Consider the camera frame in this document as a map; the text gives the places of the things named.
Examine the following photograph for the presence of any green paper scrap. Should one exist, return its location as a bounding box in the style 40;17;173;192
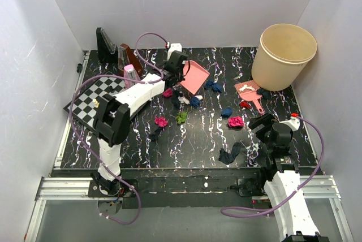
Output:
175;112;188;124

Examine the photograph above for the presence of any magenta paper scrap right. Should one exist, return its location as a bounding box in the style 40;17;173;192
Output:
228;116;244;128

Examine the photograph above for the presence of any blue paper scrap top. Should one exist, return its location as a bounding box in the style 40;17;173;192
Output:
204;80;223;93

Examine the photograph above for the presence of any brown metronome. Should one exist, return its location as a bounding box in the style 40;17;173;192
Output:
118;44;143;77

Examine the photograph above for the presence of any blue paper scrap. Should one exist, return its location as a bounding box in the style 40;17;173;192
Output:
204;80;223;93
221;107;232;118
189;96;201;108

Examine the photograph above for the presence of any magenta paper scrap lower left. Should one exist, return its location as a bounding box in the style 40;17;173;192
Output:
154;116;168;128

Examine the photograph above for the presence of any blue paper scrap centre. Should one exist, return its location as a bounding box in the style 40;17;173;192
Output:
189;96;201;108

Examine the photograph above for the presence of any pink hand brush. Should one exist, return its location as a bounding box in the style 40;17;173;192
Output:
234;80;264;114

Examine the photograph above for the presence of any white paper scrap centre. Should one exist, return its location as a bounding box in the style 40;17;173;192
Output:
178;97;190;105

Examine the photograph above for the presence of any pink metronome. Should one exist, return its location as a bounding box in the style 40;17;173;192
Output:
123;64;140;89

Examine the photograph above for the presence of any red paper scrap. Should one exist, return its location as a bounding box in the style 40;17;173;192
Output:
240;101;252;109

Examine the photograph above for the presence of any white chess pawn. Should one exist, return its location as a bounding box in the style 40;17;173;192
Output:
92;99;100;108

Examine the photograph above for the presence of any magenta paper scrap upper left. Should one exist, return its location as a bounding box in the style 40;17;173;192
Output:
162;88;173;98

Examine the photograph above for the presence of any black metronome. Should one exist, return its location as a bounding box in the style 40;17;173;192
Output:
96;27;118;64

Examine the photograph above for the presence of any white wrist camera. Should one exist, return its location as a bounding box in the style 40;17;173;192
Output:
167;43;182;60
279;113;300;132

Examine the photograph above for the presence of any blue paper scrap right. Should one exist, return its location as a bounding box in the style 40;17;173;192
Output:
221;107;232;118

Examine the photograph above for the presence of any pink plastic dustpan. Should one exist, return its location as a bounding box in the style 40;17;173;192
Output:
179;60;210;95

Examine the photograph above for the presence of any black white chessboard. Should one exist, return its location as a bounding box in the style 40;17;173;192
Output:
72;72;126;132

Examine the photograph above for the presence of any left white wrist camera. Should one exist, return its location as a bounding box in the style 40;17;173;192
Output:
167;43;182;60

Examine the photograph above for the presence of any black paper scrap small left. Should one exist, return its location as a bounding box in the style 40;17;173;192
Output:
149;127;164;141

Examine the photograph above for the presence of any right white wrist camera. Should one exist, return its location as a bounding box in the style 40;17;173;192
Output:
279;113;300;132

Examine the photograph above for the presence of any black paper scrap near bucket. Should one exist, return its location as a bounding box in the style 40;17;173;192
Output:
257;88;272;100

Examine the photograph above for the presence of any black paper scrap front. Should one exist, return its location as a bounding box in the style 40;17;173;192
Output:
218;142;243;165

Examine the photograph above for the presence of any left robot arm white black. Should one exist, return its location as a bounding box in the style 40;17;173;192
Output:
92;50;191;197

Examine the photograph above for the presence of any magenta paper scrap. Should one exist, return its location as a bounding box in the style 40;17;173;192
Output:
162;88;173;98
154;116;168;128
228;116;244;128

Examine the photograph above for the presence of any dark navy scrap centre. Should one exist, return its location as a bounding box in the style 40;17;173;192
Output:
171;90;183;109

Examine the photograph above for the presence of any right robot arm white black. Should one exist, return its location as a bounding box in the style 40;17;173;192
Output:
248;113;329;241

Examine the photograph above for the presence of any beige plastic bucket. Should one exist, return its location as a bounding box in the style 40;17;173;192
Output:
251;24;318;92

